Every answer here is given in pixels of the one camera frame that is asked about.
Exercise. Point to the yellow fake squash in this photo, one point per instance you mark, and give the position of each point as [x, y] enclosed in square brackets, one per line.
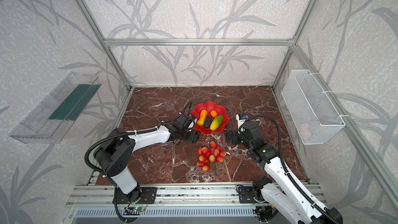
[203, 116]

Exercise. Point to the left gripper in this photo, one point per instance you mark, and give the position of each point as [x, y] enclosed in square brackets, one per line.
[191, 129]

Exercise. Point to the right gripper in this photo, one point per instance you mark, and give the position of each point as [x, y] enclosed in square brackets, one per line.
[236, 136]

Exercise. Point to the dark fake avocado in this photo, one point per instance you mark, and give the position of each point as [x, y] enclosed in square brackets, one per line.
[208, 122]

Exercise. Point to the white wire mesh basket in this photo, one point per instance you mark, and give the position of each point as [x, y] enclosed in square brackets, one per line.
[314, 115]

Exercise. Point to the fake orange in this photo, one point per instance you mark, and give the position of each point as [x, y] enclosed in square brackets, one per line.
[213, 114]

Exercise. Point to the red flower-shaped fruit bowl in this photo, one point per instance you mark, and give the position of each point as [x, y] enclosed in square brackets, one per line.
[210, 106]

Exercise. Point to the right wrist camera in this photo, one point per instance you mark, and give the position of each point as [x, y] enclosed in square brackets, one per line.
[241, 118]

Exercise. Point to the clear plastic wall tray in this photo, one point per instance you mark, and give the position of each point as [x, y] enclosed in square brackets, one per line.
[49, 122]

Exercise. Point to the aluminium mounting rail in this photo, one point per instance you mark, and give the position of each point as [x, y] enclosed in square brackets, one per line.
[189, 194]

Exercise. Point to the green yellow fake cucumber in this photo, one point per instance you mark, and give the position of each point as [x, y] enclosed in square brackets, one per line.
[216, 122]

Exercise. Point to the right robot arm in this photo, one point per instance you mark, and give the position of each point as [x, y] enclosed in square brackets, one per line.
[282, 189]

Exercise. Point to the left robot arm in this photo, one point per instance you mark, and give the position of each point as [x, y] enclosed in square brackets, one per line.
[110, 155]

